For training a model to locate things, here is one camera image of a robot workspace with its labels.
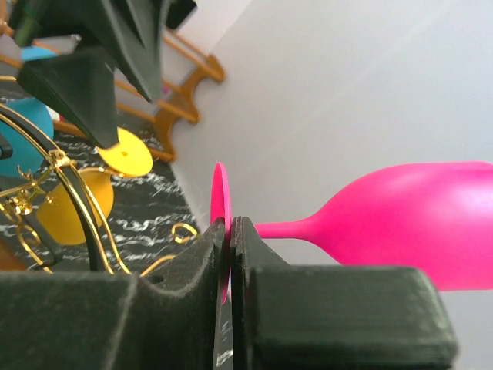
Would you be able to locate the orange yellow plastic wine glass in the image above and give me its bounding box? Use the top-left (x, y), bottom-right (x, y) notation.
top-left (35, 128), bottom-right (153, 246)

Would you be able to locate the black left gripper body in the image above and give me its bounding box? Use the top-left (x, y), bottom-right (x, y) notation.
top-left (7, 1), bottom-right (197, 42)

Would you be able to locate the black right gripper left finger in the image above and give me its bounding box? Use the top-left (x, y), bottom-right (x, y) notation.
top-left (1, 219), bottom-right (227, 369)

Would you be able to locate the blue plastic wine glass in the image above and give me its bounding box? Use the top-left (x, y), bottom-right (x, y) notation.
top-left (0, 45), bottom-right (61, 179)

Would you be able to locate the gold wire wine glass rack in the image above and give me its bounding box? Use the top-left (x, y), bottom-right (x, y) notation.
top-left (0, 75), bottom-right (201, 278)

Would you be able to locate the pink plastic wine glass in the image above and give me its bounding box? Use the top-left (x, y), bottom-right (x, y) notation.
top-left (210, 160), bottom-right (493, 302)

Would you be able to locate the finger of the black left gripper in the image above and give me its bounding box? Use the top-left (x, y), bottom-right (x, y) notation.
top-left (17, 48), bottom-right (118, 149)
top-left (38, 0), bottom-right (170, 103)

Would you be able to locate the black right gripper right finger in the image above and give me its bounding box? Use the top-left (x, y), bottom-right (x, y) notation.
top-left (230, 217), bottom-right (458, 369)

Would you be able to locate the orange wooden shelf rack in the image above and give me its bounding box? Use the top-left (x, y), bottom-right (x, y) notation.
top-left (0, 29), bottom-right (226, 163)

